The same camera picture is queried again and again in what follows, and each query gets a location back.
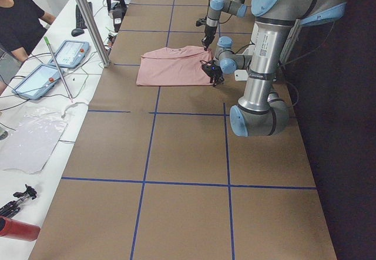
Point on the white tag on arm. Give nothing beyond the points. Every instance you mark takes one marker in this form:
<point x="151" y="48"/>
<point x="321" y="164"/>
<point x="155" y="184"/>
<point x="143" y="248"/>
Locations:
<point x="240" y="75"/>

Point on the aluminium frame post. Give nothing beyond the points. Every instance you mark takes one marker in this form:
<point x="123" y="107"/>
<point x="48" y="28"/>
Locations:
<point x="93" y="31"/>

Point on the clear plastic bag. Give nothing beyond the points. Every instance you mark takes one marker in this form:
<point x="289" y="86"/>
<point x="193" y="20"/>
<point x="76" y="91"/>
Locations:
<point x="29" y="146"/>

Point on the blue teach pendant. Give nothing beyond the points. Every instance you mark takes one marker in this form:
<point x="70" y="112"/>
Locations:
<point x="71" y="53"/>
<point x="38" y="82"/>

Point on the person in black shirt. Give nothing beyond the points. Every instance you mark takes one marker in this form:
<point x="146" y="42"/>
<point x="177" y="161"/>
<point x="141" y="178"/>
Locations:
<point x="21" y="29"/>

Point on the red cylinder bottle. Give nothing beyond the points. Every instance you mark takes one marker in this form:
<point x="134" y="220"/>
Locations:
<point x="15" y="229"/>

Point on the pink snoopy t-shirt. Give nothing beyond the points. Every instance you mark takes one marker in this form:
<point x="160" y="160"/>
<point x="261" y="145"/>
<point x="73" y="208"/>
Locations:
<point x="174" y="67"/>

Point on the lower blue teach pendant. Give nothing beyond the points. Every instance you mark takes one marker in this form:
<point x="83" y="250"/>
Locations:
<point x="38" y="82"/>

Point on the black computer mouse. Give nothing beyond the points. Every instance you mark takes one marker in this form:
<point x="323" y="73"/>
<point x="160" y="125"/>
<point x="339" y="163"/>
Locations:
<point x="77" y="32"/>

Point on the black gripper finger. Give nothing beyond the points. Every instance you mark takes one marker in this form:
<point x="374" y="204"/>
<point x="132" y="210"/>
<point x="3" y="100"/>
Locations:
<point x="218" y="81"/>
<point x="206" y="42"/>

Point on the black keyboard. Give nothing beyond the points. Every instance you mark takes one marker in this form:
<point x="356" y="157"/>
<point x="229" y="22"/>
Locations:
<point x="80" y="21"/>

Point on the upper blue teach pendant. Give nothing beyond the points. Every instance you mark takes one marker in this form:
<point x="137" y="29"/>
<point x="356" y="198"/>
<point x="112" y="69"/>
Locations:
<point x="71" y="53"/>

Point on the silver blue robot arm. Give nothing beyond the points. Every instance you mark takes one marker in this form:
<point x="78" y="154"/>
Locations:
<point x="260" y="111"/>
<point x="212" y="18"/>

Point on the long metal grabber rod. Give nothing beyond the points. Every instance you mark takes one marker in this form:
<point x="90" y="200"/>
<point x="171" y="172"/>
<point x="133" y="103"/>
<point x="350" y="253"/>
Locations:
<point x="73" y="102"/>

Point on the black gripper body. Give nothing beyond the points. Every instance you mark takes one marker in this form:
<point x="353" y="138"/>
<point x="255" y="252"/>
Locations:
<point x="218" y="78"/>
<point x="209" y="31"/>

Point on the black hand tool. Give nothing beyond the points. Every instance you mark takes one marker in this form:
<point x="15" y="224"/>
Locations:
<point x="10" y="209"/>

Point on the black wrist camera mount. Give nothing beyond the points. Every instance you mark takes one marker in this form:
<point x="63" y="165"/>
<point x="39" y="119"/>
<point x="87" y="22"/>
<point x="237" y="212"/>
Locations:
<point x="201" y="22"/>
<point x="209" y="67"/>

